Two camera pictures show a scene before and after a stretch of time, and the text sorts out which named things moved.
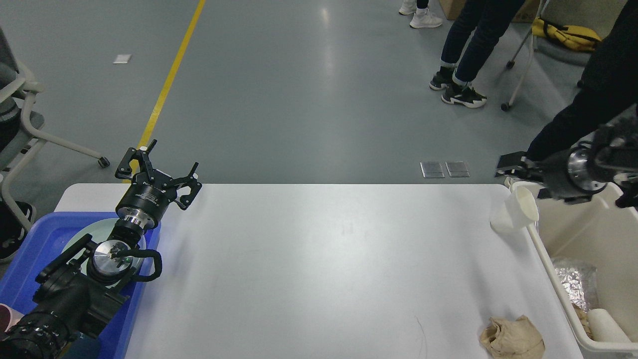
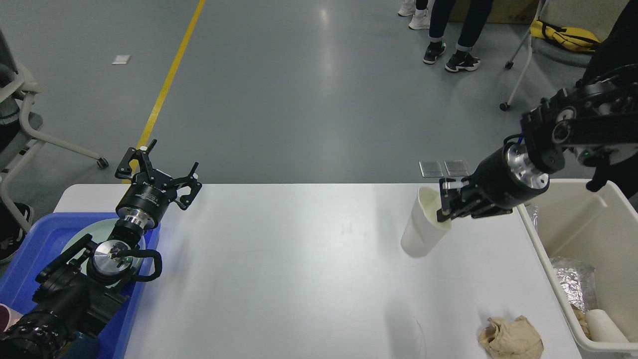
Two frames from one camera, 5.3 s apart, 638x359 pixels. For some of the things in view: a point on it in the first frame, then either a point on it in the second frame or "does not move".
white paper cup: (603, 328) does not move
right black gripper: (571, 174) to (507, 179)
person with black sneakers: (482, 24) to (441, 13)
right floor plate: (457, 169) does not move
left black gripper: (150, 192) does not move
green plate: (100, 231) does not move
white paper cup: (520, 209) to (424, 231)
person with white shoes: (422, 18) does not move
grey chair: (596, 15) does not move
